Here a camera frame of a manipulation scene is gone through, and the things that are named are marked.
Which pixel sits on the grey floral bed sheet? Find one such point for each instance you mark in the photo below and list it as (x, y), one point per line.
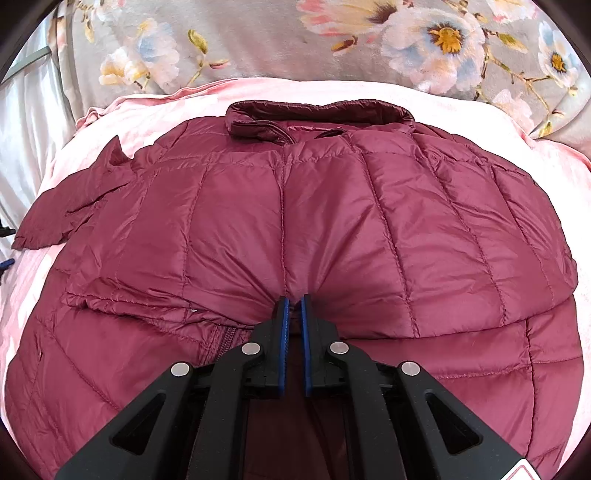
(286, 41)

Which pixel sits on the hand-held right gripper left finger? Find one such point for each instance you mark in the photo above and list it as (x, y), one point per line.
(283, 341)

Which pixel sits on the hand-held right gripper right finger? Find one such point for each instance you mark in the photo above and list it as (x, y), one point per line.
(306, 341)

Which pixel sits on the pink printed fleece blanket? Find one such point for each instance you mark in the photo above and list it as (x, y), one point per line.
(138, 115)

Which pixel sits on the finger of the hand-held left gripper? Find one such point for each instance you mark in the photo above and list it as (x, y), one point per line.
(6, 265)

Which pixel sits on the maroon quilted puffer jacket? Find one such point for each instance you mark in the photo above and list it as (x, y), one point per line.
(323, 221)

